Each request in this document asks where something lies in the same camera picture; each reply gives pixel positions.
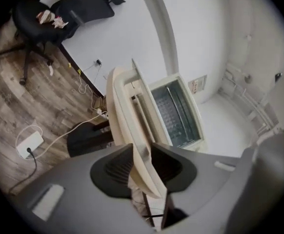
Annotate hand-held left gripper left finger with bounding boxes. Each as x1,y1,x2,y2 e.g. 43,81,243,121
9,143,155,234

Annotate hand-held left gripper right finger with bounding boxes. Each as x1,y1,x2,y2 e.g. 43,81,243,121
151,142,243,229

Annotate cream toaster oven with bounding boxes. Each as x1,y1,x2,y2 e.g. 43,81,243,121
146,73,208,153

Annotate black round stool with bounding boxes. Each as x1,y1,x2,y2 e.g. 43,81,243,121
66,120,114,158

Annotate white power strip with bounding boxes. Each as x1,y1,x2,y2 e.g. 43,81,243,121
16,130,45,159

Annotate white charger adapter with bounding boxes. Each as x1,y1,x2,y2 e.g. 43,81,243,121
96,108,110,119

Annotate black office chair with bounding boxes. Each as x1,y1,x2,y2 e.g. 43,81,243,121
0,0,127,86

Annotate crumpled paper wrappers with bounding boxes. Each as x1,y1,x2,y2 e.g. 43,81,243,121
36,9,70,29

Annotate black power cable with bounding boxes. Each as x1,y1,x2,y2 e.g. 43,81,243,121
8,147,38,195

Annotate thick white cable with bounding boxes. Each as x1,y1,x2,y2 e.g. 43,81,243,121
15,111,108,159

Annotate white wall pipes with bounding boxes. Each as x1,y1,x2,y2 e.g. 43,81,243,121
219,61,281,135

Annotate thin white cable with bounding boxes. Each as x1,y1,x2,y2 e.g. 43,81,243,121
78,63,102,112

